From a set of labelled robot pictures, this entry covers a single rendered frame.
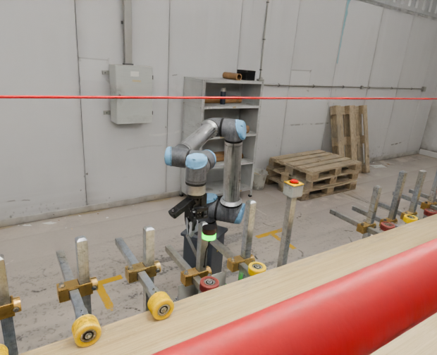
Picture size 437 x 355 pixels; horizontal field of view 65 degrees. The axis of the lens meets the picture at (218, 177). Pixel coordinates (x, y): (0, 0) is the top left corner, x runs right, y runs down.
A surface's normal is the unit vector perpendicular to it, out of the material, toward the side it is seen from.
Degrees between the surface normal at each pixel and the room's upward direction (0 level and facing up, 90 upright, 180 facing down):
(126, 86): 90
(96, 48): 90
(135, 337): 0
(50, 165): 90
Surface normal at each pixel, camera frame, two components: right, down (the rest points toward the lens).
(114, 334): 0.07, -0.94
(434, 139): -0.82, 0.13
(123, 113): 0.56, 0.30
